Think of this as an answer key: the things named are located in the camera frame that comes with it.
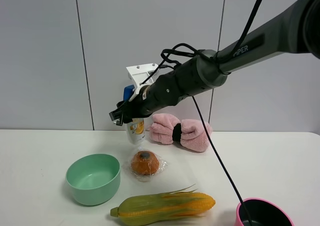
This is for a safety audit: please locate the pink black pot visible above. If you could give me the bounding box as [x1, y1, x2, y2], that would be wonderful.
[234, 198, 294, 226]

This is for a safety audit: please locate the toy corn cob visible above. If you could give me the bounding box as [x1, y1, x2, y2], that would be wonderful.
[110, 187, 216, 225]

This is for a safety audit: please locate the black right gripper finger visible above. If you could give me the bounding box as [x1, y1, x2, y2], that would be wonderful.
[114, 116, 133, 126]

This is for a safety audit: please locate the wrapped orange toy half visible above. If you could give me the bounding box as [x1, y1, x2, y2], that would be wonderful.
[122, 146, 168, 182]

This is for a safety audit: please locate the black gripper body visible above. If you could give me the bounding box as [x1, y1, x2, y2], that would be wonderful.
[123, 92, 160, 118]

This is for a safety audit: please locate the white shampoo bottle blue cap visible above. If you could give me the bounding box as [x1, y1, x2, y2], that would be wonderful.
[123, 85, 145, 144]

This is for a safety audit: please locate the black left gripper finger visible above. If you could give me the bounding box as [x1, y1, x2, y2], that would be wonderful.
[109, 101, 129, 121]

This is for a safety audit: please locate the pink folded towel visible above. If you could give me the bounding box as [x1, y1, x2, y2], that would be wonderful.
[148, 113, 212, 152]

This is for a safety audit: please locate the green plastic bowl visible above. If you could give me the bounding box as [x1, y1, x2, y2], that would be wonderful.
[65, 154, 121, 206]

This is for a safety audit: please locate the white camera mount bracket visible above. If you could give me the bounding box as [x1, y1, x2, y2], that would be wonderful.
[126, 63, 158, 101]

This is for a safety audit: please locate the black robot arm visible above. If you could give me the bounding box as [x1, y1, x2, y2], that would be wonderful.
[109, 0, 320, 125]

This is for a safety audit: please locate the black hair tie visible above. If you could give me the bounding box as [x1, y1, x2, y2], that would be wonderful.
[172, 123, 182, 143]

